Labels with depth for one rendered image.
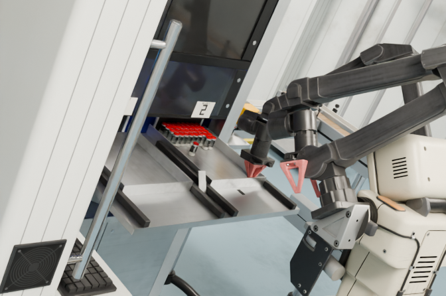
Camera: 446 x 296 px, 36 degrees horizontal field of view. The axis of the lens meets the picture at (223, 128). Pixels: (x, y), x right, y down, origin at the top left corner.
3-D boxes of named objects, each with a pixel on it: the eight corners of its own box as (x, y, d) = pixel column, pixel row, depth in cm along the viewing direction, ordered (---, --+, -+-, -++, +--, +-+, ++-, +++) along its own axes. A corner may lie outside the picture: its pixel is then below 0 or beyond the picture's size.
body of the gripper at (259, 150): (251, 153, 230) (258, 133, 229) (274, 165, 224) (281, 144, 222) (239, 154, 225) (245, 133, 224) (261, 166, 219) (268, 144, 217)
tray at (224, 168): (145, 133, 231) (149, 123, 230) (200, 133, 251) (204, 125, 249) (208, 190, 211) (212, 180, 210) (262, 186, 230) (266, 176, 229)
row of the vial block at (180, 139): (167, 143, 230) (172, 131, 229) (205, 143, 243) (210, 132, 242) (170, 147, 229) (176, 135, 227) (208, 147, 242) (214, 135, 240)
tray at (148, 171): (59, 131, 207) (62, 121, 205) (127, 133, 226) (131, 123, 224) (120, 196, 186) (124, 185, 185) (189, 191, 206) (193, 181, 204)
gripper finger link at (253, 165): (245, 176, 232) (253, 150, 230) (261, 185, 227) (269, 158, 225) (232, 177, 227) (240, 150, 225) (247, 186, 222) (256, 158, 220)
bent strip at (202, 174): (190, 186, 209) (198, 170, 207) (198, 186, 211) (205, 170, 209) (220, 214, 200) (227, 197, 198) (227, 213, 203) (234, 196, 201)
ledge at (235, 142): (202, 130, 260) (204, 125, 259) (225, 130, 269) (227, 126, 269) (225, 149, 252) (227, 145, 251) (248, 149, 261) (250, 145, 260)
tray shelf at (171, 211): (42, 137, 204) (44, 131, 203) (208, 138, 255) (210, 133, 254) (131, 235, 175) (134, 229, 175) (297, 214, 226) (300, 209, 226)
